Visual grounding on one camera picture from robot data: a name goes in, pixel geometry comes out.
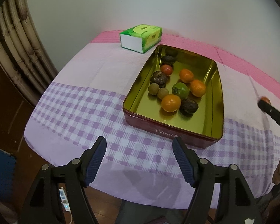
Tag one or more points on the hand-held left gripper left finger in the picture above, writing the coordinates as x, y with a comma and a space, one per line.
95, 165

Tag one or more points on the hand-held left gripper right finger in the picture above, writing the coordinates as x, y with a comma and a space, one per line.
184, 165

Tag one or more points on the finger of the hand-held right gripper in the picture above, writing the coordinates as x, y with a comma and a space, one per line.
273, 114

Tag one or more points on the orange-red tomato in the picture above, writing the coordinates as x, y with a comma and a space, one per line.
266, 100

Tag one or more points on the gold and red tin box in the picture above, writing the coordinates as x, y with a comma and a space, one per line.
207, 112

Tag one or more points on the orange mandarin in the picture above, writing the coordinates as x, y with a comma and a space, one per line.
171, 103
197, 88
186, 75

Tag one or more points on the green tomato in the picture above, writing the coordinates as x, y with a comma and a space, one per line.
180, 90

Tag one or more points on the red tomato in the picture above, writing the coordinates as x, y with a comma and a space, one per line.
166, 69

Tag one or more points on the white power strip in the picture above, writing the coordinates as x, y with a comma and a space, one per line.
64, 198

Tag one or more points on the person's grey trouser leg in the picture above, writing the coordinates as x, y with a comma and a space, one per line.
140, 212

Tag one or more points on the blue foam mat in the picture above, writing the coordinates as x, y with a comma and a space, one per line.
1, 175

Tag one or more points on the green tissue pack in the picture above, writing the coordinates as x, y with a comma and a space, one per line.
142, 35

